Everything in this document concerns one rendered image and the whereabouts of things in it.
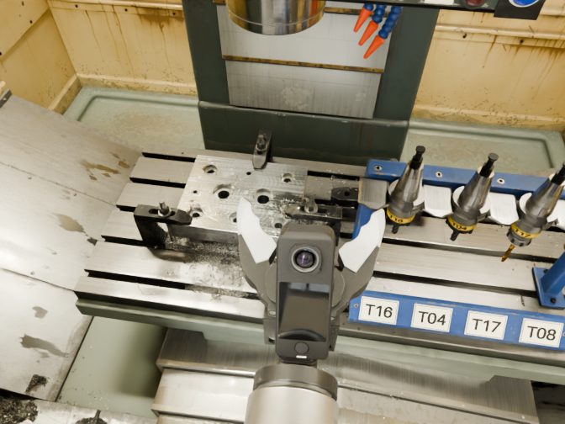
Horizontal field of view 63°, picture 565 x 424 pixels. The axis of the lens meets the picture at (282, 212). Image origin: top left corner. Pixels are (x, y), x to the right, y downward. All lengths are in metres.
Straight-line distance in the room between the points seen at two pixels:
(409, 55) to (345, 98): 0.21
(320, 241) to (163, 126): 1.66
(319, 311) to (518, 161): 1.66
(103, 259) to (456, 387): 0.88
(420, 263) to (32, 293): 1.04
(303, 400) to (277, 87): 1.16
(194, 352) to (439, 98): 1.32
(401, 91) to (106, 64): 1.23
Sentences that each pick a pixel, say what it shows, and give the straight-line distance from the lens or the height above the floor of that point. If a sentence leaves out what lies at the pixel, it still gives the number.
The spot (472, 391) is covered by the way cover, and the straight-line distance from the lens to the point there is 1.22.
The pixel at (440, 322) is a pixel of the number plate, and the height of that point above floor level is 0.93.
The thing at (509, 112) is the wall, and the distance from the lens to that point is 2.03.
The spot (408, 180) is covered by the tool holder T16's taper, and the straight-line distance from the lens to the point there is 0.78.
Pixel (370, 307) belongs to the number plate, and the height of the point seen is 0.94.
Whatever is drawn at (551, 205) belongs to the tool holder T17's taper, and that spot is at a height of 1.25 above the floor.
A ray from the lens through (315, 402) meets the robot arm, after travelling 0.38.
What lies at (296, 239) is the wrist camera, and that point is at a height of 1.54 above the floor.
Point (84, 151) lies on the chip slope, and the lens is 1.73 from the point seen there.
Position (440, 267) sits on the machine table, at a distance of 1.15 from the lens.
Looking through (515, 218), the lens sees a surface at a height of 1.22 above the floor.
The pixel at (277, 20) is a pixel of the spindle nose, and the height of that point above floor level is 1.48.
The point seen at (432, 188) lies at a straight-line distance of 0.86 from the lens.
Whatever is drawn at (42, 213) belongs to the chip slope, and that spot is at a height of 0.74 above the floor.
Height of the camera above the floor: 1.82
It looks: 51 degrees down
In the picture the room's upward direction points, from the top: straight up
